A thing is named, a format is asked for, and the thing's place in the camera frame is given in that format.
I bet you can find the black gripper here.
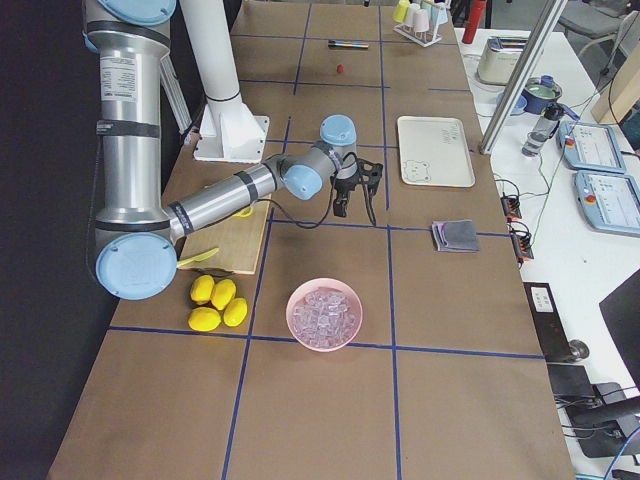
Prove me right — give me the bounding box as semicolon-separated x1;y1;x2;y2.
331;158;360;217

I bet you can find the steel muddler black tip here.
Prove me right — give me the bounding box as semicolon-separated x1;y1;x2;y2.
327;39;369;50

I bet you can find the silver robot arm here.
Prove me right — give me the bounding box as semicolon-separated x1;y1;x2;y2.
83;1;357;300

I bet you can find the pink bowl of ice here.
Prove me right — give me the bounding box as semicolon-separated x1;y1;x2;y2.
286;278;363;352

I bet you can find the white cup drying rack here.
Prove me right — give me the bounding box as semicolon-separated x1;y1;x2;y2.
393;1;442;47

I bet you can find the pink cup on rack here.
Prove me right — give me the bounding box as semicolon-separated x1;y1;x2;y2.
403;4;430;34

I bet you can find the yellow-green cup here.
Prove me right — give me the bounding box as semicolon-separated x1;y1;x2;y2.
392;0;411;24

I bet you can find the blue cup on rack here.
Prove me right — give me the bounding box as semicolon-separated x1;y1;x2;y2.
421;0;450;29

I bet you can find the lemon slices stack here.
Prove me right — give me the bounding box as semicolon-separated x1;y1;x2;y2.
233;206;254;219

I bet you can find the purple cloth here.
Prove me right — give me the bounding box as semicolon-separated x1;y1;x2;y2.
432;221;446;251

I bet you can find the bamboo cutting board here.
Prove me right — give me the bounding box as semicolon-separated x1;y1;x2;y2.
180;202;268;275

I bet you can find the cream bear serving tray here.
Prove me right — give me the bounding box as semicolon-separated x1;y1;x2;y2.
397;116;475;188

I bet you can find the yellow lemon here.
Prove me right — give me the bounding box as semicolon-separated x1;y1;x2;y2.
188;306;222;332
190;275;215;305
210;279;237;310
223;297;248;328

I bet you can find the yellow-green plastic knife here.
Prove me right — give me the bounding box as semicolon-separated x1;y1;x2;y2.
176;247;219;270

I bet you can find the black power strip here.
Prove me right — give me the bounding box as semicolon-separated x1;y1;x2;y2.
500;195;522;221
508;221;534;265

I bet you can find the white label card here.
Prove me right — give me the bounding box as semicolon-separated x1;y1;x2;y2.
531;287;555;313

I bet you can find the clear water bottle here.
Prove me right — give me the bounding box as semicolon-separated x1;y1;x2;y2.
521;102;565;157

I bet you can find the cream toaster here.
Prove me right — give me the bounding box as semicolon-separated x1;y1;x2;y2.
477;36;528;86

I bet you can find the dark blue lidded pot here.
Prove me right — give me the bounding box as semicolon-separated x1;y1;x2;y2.
522;75;563;115

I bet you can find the red bottle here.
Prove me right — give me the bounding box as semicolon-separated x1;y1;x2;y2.
462;0;487;44

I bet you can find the upper teach pendant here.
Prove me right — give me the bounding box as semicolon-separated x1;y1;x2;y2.
557;120;626;174

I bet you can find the teach pendant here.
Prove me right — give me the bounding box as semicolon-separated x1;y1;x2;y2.
574;170;639;237
557;120;626;174

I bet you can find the lower teach pendant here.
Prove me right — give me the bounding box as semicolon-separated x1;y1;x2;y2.
574;170;639;237

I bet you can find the black monitor corner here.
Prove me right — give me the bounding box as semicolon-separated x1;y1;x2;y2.
599;271;640;384

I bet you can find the grey office chair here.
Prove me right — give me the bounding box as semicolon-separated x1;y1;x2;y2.
558;1;639;71

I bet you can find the black monitor stand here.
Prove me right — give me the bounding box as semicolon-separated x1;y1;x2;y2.
547;363;639;458

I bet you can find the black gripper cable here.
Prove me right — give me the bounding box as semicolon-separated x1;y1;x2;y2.
259;149;381;231

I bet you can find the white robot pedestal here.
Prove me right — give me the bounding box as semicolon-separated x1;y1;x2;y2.
180;0;269;163

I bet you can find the aluminium frame post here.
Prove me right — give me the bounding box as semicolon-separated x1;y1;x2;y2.
478;0;568;155

